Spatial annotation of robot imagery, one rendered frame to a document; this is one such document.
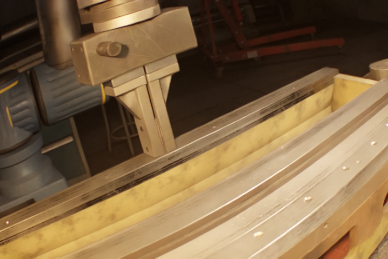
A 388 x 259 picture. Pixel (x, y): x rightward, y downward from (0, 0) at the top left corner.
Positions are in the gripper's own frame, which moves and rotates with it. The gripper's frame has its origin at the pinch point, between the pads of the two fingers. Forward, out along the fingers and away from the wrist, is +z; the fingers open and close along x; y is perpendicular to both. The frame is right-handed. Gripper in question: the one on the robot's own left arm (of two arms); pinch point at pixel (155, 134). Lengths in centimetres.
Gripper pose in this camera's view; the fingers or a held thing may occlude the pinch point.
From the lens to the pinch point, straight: 55.0
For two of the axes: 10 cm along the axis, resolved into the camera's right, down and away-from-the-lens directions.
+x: 8.1, -3.7, 4.6
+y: 5.4, 1.6, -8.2
